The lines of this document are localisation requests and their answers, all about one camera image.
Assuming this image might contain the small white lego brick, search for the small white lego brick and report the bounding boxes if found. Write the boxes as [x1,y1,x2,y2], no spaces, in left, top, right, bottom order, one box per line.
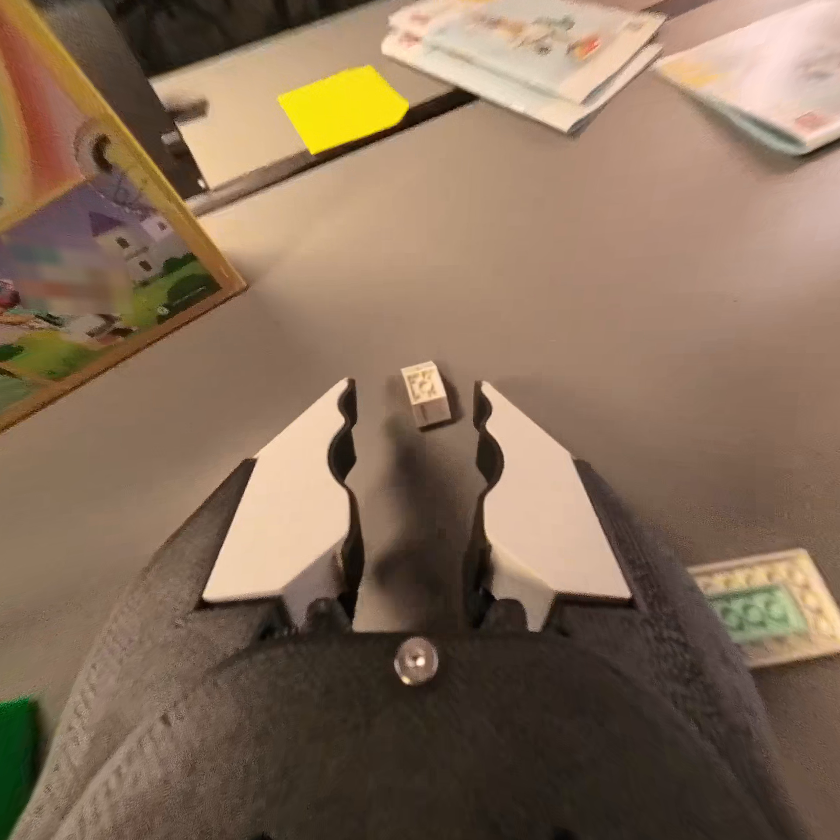
[401,360,458,431]

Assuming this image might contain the cream lego plate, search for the cream lego plate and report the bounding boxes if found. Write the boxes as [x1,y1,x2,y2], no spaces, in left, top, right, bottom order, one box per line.
[686,549,840,669]

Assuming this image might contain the yellow lego set box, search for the yellow lego set box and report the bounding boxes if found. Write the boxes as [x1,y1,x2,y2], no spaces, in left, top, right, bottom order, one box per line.
[0,0,248,434]

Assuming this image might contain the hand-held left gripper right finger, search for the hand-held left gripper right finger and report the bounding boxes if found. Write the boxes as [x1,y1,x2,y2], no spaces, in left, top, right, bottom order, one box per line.
[463,379,633,633]

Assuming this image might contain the green plastic bin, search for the green plastic bin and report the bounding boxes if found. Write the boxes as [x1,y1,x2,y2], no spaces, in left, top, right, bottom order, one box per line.
[0,696,42,840]

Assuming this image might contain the instruction booklet with yellow corner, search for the instruction booklet with yellow corner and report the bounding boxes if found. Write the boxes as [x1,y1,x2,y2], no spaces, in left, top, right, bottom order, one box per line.
[656,0,840,157]

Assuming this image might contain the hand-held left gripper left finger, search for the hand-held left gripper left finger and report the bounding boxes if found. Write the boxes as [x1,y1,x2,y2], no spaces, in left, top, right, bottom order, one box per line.
[202,378,364,632]

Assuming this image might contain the yellow sticky note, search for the yellow sticky note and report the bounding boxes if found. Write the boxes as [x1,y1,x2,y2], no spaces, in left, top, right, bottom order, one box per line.
[277,64,411,156]

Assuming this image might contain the pale blue instruction booklet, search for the pale blue instruction booklet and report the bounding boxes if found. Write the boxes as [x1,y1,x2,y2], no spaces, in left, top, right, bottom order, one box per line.
[423,0,667,106]
[381,0,664,135]

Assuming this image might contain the small mint green lego plate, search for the small mint green lego plate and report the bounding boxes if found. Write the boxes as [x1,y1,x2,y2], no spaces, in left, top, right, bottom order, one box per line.
[707,584,811,645]

